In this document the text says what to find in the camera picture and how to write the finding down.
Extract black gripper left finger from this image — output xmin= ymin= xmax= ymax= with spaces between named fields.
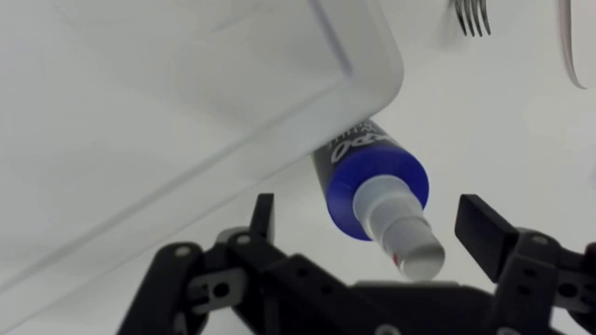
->
xmin=117 ymin=192 xmax=350 ymax=335

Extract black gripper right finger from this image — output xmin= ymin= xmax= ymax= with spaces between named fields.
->
xmin=454 ymin=194 xmax=596 ymax=335

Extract blue spray bottle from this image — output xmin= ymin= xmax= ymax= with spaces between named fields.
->
xmin=310 ymin=118 xmax=446 ymax=282

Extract translucent white plastic tray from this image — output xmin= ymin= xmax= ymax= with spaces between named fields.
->
xmin=0 ymin=0 xmax=405 ymax=335

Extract blue patterned plate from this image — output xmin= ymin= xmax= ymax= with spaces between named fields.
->
xmin=554 ymin=0 xmax=596 ymax=92

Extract silver fork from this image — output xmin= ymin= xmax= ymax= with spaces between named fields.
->
xmin=450 ymin=0 xmax=493 ymax=38

